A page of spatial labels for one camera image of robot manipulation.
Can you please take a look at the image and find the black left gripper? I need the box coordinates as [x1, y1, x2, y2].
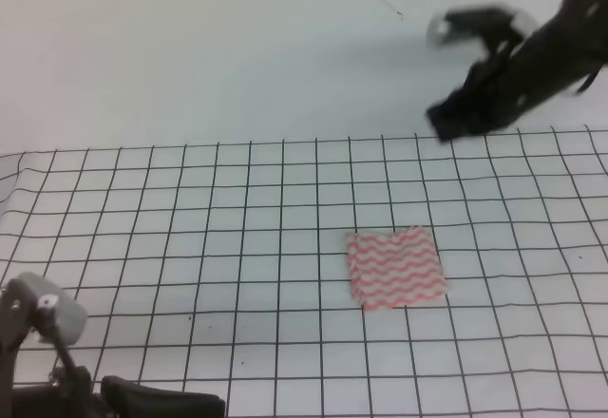
[11, 367, 226, 418]

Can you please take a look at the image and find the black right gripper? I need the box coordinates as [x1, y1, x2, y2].
[426, 49, 546, 142]

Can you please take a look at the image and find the pink wavy striped towel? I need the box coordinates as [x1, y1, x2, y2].
[346, 226, 448, 311]

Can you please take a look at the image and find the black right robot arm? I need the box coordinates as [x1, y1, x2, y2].
[426, 0, 607, 143]

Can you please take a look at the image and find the white black-grid tablecloth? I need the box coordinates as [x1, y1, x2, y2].
[1, 128, 607, 417]

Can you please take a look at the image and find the black left camera cable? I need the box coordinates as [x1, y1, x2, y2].
[40, 303, 96, 418]

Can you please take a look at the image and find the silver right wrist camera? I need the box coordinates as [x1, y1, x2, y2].
[426, 3, 539, 51]

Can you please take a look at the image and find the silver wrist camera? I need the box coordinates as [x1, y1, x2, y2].
[426, 3, 539, 51]
[17, 272, 87, 346]

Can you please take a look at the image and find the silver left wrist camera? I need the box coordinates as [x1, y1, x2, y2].
[17, 272, 87, 346]

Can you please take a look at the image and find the grey left camera bracket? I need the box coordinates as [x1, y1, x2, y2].
[1, 278, 38, 417]

